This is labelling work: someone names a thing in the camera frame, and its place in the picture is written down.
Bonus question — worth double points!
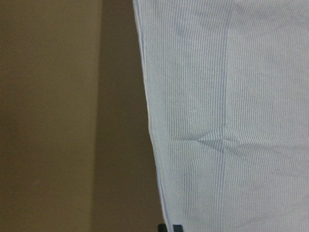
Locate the light blue striped shirt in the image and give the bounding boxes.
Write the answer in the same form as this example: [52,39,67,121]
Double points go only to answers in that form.
[133,0,309,232]

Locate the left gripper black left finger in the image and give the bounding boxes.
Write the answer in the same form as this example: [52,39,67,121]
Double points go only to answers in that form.
[158,224,167,232]

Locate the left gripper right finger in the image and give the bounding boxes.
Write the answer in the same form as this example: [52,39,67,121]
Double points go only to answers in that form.
[173,224,183,232]

